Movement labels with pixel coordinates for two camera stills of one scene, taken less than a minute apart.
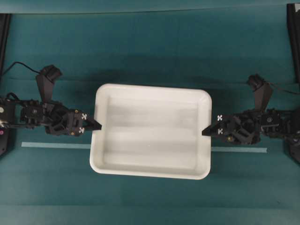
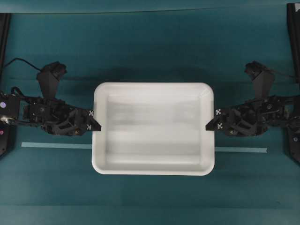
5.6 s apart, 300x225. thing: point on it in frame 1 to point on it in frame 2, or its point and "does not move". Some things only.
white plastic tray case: [152, 131] does not move
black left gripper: [56, 118] does not move
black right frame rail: [294, 20] does not move
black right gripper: [245, 127] to [251, 118]
